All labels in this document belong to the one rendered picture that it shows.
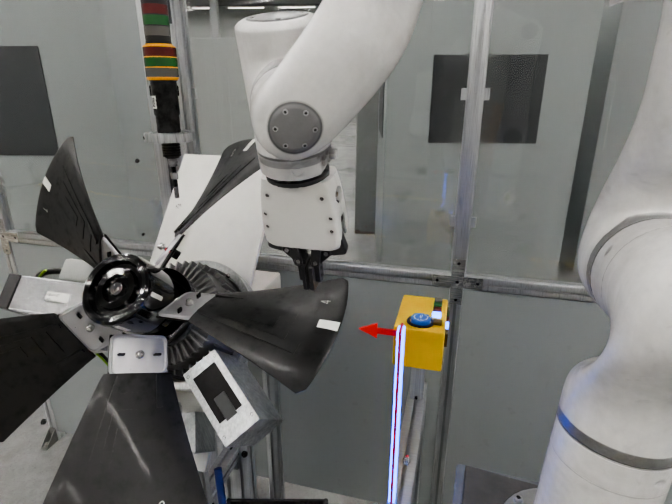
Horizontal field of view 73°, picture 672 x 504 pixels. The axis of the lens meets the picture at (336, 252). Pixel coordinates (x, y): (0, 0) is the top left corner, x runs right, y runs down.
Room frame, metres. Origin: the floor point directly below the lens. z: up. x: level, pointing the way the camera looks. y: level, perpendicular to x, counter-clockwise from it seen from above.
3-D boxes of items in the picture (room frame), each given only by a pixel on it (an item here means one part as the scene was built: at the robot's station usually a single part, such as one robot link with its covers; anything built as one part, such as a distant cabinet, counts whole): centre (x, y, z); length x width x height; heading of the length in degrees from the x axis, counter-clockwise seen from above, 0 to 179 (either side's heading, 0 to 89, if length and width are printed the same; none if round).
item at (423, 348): (0.87, -0.18, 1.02); 0.16 x 0.10 x 0.11; 165
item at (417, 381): (0.87, -0.18, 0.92); 0.03 x 0.03 x 0.12; 75
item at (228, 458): (0.93, 0.31, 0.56); 0.19 x 0.04 x 0.04; 165
